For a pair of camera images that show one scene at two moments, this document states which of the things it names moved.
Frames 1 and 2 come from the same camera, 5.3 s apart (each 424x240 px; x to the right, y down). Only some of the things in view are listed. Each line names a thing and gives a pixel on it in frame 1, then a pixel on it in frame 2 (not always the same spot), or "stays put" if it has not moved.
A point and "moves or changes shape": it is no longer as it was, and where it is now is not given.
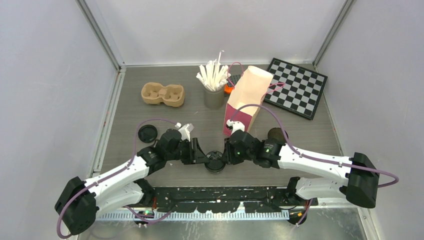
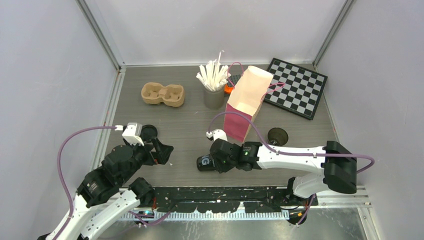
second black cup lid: [147, 133] stays put
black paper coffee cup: [215, 165] moves or changes shape
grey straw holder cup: [214, 100] stays put
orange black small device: [232, 82] stays put
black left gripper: [200, 157] → [161, 155]
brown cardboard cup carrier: [173, 95] stays put
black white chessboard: [295, 89] stays put
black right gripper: [228, 156] → [221, 167]
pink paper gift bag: [244, 102] stays put
